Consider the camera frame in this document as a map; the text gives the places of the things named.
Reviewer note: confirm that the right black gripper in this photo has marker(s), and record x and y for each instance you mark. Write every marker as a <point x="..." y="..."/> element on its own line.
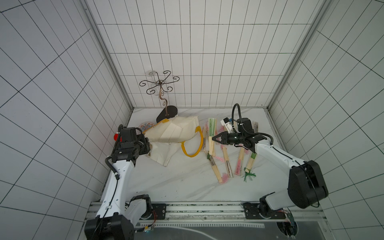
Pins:
<point x="227" y="138"/>

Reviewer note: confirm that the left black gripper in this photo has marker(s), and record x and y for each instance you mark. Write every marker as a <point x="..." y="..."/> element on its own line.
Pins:
<point x="147" y="148"/>

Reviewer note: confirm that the green fan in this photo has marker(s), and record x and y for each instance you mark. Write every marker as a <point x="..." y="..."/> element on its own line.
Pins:
<point x="212" y="129"/>
<point x="248" y="169"/>

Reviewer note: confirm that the white canvas tote bag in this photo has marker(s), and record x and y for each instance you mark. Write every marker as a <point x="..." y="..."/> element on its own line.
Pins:
<point x="170" y="135"/>

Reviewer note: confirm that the grey pink folding fan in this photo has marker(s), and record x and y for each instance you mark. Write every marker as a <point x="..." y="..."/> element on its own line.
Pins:
<point x="256" y="127"/>

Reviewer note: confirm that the natural wood fan row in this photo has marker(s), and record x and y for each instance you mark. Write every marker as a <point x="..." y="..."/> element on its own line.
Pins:
<point x="227" y="161"/>

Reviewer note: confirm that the grey fan pink tassel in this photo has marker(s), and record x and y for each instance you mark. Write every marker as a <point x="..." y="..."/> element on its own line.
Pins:
<point x="222" y="179"/>

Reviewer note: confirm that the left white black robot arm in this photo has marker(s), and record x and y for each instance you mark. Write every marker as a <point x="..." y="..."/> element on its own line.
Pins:
<point x="116" y="218"/>

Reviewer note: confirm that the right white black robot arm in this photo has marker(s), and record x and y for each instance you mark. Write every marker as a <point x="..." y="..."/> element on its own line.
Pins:
<point x="306" y="185"/>

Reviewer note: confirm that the black scrolled metal stand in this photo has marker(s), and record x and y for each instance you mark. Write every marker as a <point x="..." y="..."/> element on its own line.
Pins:
<point x="161" y="87"/>

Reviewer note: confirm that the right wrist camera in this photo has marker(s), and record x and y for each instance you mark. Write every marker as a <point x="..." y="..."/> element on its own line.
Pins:
<point x="227" y="124"/>

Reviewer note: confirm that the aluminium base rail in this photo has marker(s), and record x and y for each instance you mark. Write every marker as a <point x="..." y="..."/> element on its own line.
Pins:
<point x="231" y="212"/>

